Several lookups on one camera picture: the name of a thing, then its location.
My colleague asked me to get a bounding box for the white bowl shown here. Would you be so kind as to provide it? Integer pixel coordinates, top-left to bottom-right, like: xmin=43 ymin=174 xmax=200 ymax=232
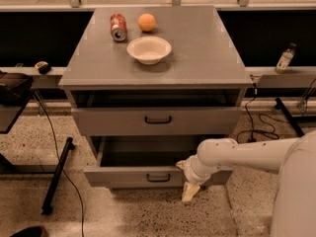
xmin=126 ymin=37 xmax=172 ymax=65

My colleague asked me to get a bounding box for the black bag on stand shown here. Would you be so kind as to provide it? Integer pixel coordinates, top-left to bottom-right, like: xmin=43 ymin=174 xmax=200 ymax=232
xmin=0 ymin=71 xmax=34 ymax=106

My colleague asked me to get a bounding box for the grey drawer cabinet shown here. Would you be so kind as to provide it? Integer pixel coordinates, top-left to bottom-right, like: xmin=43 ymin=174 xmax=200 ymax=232
xmin=58 ymin=5 xmax=254 ymax=191

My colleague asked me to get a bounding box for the black power cable right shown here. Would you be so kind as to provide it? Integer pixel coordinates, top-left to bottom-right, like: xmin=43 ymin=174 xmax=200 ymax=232
xmin=235 ymin=82 xmax=280 ymax=144

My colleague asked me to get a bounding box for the black shoe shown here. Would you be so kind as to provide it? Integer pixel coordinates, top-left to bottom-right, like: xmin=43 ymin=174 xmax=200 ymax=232
xmin=10 ymin=226 xmax=47 ymax=237

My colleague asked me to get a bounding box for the grey top drawer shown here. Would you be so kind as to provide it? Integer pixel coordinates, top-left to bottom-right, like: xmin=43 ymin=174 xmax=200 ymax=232
xmin=71 ymin=107 xmax=241 ymax=136

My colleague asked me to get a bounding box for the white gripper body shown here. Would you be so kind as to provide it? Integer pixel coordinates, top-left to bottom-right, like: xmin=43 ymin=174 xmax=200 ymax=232
xmin=183 ymin=155 xmax=221 ymax=185

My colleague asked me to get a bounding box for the orange fruit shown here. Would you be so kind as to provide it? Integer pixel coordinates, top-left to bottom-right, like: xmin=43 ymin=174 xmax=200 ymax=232
xmin=137 ymin=14 xmax=156 ymax=32

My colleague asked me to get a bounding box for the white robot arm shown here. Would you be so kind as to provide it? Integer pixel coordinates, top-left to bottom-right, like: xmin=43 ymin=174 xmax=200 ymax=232
xmin=177 ymin=131 xmax=316 ymax=237

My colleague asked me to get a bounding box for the black stand leg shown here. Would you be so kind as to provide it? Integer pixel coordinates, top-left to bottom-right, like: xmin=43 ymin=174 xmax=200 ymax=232
xmin=41 ymin=137 xmax=74 ymax=215
xmin=275 ymin=98 xmax=304 ymax=137

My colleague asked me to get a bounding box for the tape measure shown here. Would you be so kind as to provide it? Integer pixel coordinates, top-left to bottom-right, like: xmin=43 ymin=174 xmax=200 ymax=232
xmin=35 ymin=61 xmax=51 ymax=74

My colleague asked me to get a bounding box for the black floor cable left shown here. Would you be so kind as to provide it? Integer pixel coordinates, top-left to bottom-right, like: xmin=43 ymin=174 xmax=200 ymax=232
xmin=33 ymin=91 xmax=86 ymax=237

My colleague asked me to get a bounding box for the small clear bottle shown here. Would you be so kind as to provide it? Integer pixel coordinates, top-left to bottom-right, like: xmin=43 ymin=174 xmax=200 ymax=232
xmin=275 ymin=42 xmax=297 ymax=74

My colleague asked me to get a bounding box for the red soda can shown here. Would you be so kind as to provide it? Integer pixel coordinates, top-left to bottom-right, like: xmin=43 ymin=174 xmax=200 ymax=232
xmin=110 ymin=14 xmax=127 ymax=41

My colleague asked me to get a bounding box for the grey drawer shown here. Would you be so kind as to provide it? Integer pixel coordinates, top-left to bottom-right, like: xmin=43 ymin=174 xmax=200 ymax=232
xmin=71 ymin=107 xmax=241 ymax=136
xmin=83 ymin=135 xmax=233 ymax=190

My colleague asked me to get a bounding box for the black stand leg right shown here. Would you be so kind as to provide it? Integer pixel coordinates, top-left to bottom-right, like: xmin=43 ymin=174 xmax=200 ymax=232
xmin=275 ymin=98 xmax=304 ymax=137

